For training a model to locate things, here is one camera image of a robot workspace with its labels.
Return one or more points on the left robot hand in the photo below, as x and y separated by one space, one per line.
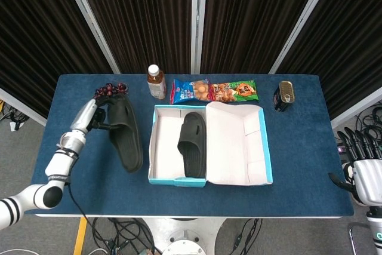
85 114

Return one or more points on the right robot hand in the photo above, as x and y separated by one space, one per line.
368 180

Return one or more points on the black rubber slipper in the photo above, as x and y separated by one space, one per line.
191 147
125 147

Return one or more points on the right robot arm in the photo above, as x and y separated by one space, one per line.
376 231

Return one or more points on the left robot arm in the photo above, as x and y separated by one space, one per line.
59 165

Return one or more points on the white cardboard box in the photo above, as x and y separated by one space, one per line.
229 147

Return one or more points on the dark red grape bunch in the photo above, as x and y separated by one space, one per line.
110 89

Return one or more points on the tea bottle with white cap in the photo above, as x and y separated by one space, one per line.
156 86

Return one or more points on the blue felt covered table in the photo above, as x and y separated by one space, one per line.
298 147

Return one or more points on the blue cookie snack bag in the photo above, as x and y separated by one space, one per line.
185 90

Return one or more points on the dark tin can gold lid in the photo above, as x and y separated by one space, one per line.
286 90

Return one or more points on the yellow floor tape strip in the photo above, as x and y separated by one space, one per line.
80 237

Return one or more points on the green orange snack bag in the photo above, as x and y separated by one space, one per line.
238 90

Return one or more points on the black partition panel white frame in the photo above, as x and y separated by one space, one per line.
35 28
253 13
352 28
140 13

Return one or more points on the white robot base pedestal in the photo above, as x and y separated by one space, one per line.
185 228

